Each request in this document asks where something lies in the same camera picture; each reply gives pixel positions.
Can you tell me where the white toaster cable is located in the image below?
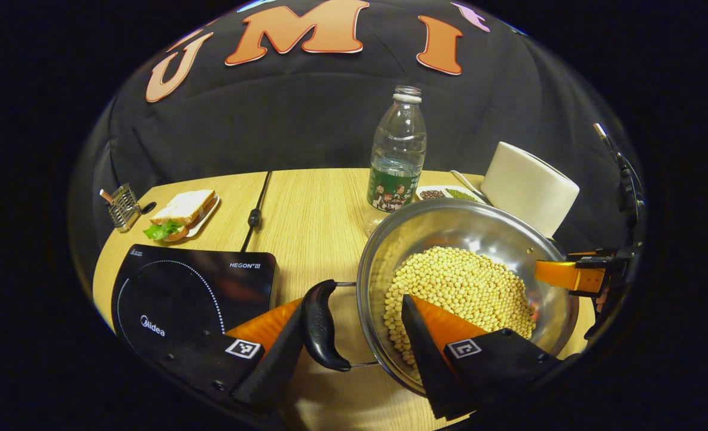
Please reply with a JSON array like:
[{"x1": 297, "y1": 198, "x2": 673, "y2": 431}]
[{"x1": 449, "y1": 171, "x2": 486, "y2": 196}]

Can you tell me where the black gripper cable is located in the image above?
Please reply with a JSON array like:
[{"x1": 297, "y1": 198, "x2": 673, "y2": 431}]
[{"x1": 593, "y1": 123, "x2": 646, "y2": 231}]

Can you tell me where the black backdrop cloth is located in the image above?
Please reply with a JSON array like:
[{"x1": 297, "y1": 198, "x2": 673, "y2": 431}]
[{"x1": 69, "y1": 0, "x2": 648, "y2": 282}]

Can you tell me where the black power cable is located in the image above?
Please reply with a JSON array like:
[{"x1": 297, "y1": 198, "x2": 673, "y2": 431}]
[{"x1": 240, "y1": 171, "x2": 272, "y2": 252}]

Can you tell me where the clear plastic water bottle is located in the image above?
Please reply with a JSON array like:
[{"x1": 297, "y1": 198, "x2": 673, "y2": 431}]
[{"x1": 366, "y1": 86, "x2": 427, "y2": 213}]

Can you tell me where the steel pot with black handles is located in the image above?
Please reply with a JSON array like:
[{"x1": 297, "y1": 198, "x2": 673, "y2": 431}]
[{"x1": 302, "y1": 198, "x2": 581, "y2": 399}]

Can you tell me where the white divided dish of beans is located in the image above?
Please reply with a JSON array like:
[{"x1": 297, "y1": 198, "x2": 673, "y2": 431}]
[{"x1": 415, "y1": 184, "x2": 486, "y2": 204}]

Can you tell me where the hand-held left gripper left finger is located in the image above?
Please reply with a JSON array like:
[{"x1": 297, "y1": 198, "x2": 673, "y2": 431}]
[{"x1": 150, "y1": 296, "x2": 306, "y2": 414}]

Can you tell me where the black induction cooktop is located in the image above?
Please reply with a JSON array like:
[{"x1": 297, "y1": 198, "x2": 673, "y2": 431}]
[{"x1": 111, "y1": 244, "x2": 279, "y2": 366}]

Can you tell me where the pile of yellow soybeans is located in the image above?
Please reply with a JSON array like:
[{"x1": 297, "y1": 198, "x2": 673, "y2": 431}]
[{"x1": 384, "y1": 245, "x2": 537, "y2": 366}]

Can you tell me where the metal wire mesh holder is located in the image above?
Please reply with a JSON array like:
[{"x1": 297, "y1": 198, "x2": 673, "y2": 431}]
[{"x1": 107, "y1": 183, "x2": 143, "y2": 233}]

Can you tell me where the sandwich with lettuce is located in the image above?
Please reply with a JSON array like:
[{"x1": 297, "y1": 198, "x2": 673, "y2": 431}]
[{"x1": 144, "y1": 189, "x2": 218, "y2": 242}]

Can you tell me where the white toaster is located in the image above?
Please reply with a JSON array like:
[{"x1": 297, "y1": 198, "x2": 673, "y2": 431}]
[{"x1": 481, "y1": 141, "x2": 580, "y2": 238}]

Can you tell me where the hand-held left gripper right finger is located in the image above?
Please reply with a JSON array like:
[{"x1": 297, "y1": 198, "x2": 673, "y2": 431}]
[{"x1": 400, "y1": 293, "x2": 576, "y2": 421}]

